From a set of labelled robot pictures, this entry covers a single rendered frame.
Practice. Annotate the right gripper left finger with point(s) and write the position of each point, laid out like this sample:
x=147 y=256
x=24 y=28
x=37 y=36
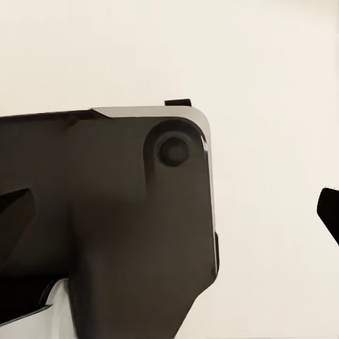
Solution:
x=17 y=210

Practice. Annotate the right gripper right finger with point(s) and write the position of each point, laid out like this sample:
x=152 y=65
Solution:
x=328 y=210

